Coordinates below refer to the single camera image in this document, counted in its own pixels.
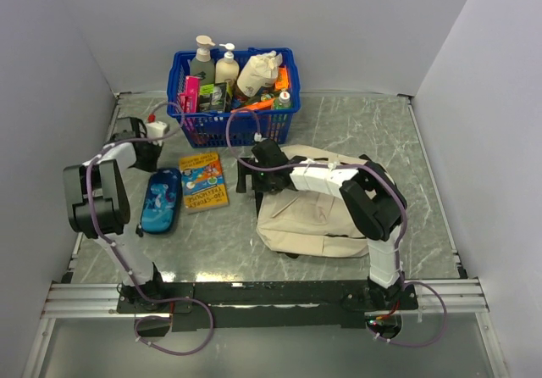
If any yellow treehouse children's book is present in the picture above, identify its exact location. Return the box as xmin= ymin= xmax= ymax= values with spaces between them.
xmin=179 ymin=153 xmax=229 ymax=214

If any blue dinosaur pencil case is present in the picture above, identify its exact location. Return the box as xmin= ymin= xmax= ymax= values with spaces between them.
xmin=135 ymin=168 xmax=182 ymax=237

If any beige canvas backpack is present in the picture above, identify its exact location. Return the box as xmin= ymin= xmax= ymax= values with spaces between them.
xmin=253 ymin=143 xmax=390 ymax=259

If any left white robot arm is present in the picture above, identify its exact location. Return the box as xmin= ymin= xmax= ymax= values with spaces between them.
xmin=63 ymin=116 xmax=169 ymax=312

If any blue plastic shopping basket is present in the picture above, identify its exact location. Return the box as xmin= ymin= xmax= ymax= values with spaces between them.
xmin=167 ymin=47 xmax=301 ymax=148

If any orange long packet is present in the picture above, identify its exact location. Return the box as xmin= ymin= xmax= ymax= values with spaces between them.
xmin=231 ymin=98 xmax=275 ymax=113

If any small green red-capped bottle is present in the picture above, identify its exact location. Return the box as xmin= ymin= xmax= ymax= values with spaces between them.
xmin=273 ymin=91 xmax=291 ymax=110

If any pink box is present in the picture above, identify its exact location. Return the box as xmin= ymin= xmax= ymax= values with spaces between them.
xmin=178 ymin=75 xmax=200 ymax=114

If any orange snack packet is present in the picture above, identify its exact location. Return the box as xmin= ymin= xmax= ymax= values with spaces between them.
xmin=274 ymin=67 xmax=290 ymax=92

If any green black box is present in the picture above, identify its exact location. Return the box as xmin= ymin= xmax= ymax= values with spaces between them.
xmin=197 ymin=81 xmax=233 ymax=113

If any cream pump lotion bottle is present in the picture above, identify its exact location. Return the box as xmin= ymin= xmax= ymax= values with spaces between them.
xmin=215 ymin=42 xmax=240 ymax=87

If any green pump bottle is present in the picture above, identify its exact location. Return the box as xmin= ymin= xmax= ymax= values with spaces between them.
xmin=190 ymin=35 xmax=215 ymax=86

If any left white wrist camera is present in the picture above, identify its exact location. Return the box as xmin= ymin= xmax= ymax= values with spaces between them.
xmin=145 ymin=114 xmax=169 ymax=147

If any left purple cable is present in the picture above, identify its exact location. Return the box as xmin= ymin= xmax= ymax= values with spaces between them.
xmin=84 ymin=101 xmax=215 ymax=311

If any beige drawstring cloth pouch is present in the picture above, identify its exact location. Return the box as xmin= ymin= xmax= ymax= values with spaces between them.
xmin=236 ymin=50 xmax=283 ymax=97

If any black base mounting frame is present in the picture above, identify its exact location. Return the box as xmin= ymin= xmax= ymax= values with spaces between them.
xmin=117 ymin=280 xmax=418 ymax=332

